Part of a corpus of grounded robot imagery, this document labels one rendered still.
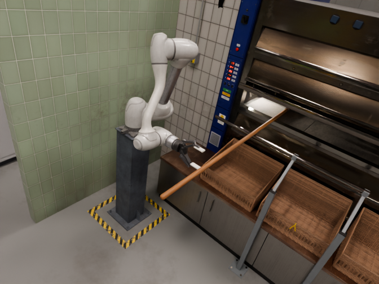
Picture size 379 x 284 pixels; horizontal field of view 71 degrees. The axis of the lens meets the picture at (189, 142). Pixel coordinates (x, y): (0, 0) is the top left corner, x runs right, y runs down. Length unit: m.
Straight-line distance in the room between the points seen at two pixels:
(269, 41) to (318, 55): 0.39
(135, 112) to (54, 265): 1.41
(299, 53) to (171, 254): 2.00
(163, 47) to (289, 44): 1.04
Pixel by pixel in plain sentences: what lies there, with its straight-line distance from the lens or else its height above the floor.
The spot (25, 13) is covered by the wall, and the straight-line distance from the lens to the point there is 2.06.
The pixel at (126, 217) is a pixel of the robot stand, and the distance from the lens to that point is 2.74.
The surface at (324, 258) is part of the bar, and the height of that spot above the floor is 0.70.
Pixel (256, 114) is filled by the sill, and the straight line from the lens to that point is 2.49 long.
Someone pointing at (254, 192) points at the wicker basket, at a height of 0.59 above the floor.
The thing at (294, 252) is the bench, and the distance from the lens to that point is 2.29.
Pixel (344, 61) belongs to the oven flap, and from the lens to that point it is 2.21.
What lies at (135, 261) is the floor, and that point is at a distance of 2.55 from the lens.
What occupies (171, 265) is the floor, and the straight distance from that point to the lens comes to 2.55.
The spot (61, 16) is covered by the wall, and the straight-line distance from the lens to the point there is 2.16.
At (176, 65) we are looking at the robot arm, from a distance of 1.81.
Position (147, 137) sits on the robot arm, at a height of 1.28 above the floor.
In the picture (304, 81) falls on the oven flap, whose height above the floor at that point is 1.58.
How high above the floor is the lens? 2.15
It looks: 32 degrees down
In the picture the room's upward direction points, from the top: 11 degrees clockwise
